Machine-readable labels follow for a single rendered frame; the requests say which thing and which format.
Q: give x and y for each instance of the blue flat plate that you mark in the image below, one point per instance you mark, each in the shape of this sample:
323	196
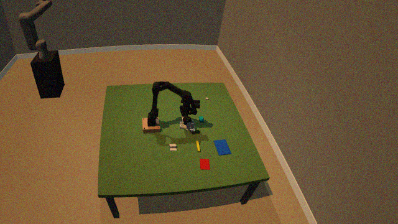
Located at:
222	147

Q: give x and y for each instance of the red flat plate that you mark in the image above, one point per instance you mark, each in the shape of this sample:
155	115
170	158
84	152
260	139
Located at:
204	164

